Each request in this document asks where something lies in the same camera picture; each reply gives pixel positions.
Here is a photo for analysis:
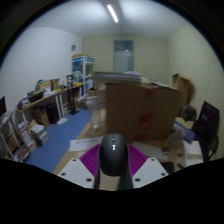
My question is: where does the open white book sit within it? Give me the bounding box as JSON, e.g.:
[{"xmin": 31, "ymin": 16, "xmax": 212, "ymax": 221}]
[{"xmin": 182, "ymin": 139, "xmax": 205, "ymax": 168}]

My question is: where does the black computer mouse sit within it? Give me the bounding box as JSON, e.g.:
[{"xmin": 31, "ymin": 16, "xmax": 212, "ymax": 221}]
[{"xmin": 98, "ymin": 133, "xmax": 130, "ymax": 177}]

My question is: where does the clear glass jar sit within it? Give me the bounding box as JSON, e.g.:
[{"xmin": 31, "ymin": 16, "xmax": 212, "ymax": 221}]
[{"xmin": 89, "ymin": 91, "xmax": 108, "ymax": 131}]

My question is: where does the black computer tower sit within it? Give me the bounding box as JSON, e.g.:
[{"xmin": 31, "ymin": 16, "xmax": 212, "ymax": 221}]
[{"xmin": 45, "ymin": 103, "xmax": 61, "ymax": 125}]

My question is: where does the black monitor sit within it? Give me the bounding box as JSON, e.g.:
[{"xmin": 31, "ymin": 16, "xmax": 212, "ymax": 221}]
[{"xmin": 191, "ymin": 100, "xmax": 221, "ymax": 163}]

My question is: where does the small black screen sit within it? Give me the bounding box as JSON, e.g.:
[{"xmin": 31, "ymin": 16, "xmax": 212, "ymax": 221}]
[{"xmin": 0, "ymin": 95, "xmax": 8, "ymax": 118}]

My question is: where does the ceiling tube light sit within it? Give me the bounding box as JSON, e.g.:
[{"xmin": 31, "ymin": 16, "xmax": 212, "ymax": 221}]
[{"xmin": 106, "ymin": 3, "xmax": 120, "ymax": 24}]

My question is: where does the black metal stand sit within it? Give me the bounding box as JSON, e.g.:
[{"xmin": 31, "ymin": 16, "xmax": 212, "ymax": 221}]
[{"xmin": 65, "ymin": 74, "xmax": 80, "ymax": 116}]

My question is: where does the large cardboard box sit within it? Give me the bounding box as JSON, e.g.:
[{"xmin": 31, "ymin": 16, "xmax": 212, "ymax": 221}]
[{"xmin": 104, "ymin": 81, "xmax": 183, "ymax": 143}]

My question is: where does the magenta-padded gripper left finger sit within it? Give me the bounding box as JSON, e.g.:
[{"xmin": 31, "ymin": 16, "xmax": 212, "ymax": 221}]
[{"xmin": 56, "ymin": 143, "xmax": 102, "ymax": 190}]

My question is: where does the blue flat book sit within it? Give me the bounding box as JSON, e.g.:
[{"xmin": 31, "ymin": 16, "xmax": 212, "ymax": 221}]
[{"xmin": 173, "ymin": 120, "xmax": 198, "ymax": 144}]

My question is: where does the cluttered wooden side desk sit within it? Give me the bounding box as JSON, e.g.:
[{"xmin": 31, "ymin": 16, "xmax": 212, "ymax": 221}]
[{"xmin": 15, "ymin": 81, "xmax": 84, "ymax": 121}]

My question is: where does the blue and white cabinet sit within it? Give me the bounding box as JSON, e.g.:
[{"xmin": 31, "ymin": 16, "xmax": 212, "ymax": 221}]
[{"xmin": 71, "ymin": 54, "xmax": 95, "ymax": 94}]

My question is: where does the grey door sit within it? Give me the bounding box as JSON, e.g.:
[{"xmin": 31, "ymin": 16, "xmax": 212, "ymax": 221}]
[{"xmin": 113, "ymin": 39, "xmax": 135, "ymax": 74}]

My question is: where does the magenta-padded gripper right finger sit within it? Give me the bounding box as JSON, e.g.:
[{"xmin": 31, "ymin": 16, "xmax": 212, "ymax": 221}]
[{"xmin": 127, "ymin": 143, "xmax": 170, "ymax": 190}]

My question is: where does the white shelf unit with books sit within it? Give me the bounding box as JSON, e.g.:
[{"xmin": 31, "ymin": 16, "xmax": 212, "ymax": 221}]
[{"xmin": 0, "ymin": 109, "xmax": 49, "ymax": 164}]

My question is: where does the tall upright cardboard box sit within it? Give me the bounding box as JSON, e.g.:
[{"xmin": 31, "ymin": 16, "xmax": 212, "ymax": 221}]
[{"xmin": 171, "ymin": 73, "xmax": 193, "ymax": 105}]

